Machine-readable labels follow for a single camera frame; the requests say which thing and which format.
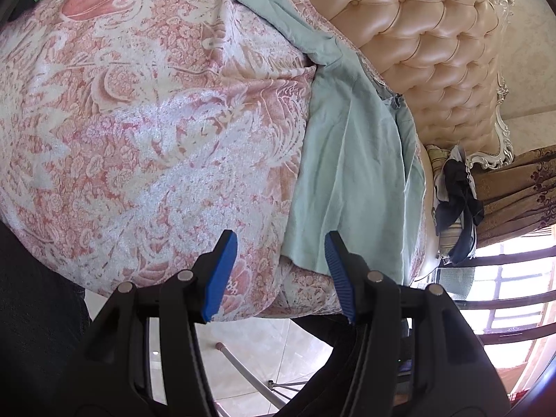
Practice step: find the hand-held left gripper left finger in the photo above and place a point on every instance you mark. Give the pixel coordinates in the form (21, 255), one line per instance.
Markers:
(219, 278)

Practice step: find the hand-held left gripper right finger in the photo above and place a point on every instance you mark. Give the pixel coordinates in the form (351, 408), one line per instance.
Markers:
(343, 278)

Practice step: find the mint green shirt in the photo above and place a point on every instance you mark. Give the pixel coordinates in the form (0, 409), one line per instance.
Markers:
(356, 173)

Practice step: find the beige striped cushion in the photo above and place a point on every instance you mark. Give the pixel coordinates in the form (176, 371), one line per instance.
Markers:
(451, 234)

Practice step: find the dark blue garment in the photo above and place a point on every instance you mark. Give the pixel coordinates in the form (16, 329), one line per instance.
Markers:
(464, 243)

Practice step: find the black garment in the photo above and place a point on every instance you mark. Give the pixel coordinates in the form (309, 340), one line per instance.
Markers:
(460, 191)

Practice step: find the pink floral blanket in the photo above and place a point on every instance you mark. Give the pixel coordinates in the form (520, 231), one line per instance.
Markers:
(130, 139)

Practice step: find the brown patterned curtain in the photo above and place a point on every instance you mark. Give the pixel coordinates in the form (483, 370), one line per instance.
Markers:
(521, 182)

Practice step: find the beige tufted leather sofa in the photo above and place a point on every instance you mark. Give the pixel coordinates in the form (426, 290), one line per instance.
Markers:
(434, 52)

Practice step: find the white metal tube frame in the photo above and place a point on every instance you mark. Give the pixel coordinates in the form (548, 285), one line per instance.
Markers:
(243, 368)

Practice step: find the black sliding door frame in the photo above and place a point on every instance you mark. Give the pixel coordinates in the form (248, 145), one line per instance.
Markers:
(521, 257)

